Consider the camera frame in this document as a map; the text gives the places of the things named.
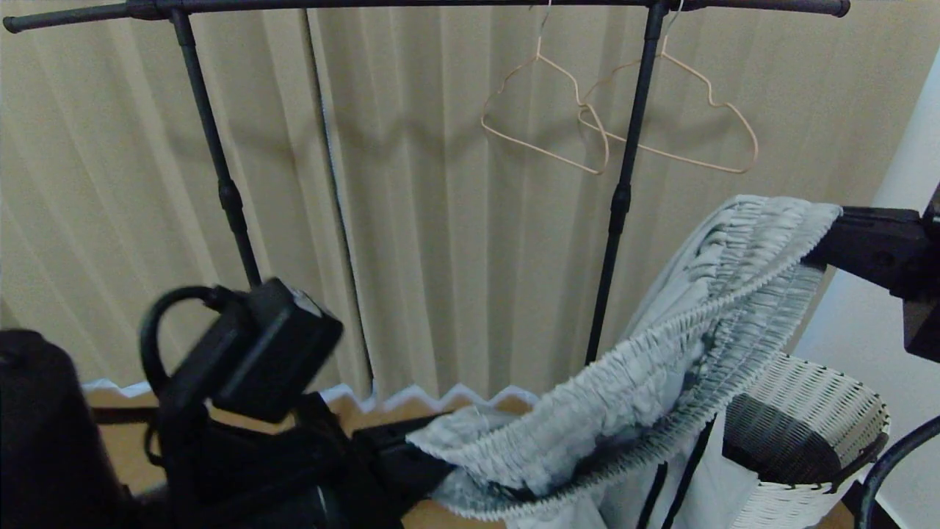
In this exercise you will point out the pink clothes hanger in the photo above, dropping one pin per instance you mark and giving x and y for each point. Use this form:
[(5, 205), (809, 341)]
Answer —
[(543, 153), (683, 159)]

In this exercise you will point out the white laundry basket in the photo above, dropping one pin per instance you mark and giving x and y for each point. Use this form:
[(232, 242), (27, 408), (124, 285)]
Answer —
[(815, 397)]

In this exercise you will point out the beige curtain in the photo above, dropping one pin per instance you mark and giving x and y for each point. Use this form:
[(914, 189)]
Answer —
[(440, 220)]

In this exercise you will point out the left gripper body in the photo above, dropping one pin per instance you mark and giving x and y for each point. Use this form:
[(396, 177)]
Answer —
[(279, 477)]

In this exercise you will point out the black clothes rack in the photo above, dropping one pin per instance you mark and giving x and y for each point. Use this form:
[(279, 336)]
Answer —
[(620, 198)]

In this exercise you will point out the pale grey shorts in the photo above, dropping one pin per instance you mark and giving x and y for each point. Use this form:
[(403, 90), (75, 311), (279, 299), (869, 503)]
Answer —
[(624, 397)]

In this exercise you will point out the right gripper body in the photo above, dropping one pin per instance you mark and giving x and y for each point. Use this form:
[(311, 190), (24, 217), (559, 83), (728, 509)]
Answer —
[(927, 323)]

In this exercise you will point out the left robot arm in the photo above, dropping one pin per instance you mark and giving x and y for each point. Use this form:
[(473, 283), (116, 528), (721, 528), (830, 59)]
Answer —
[(51, 441)]

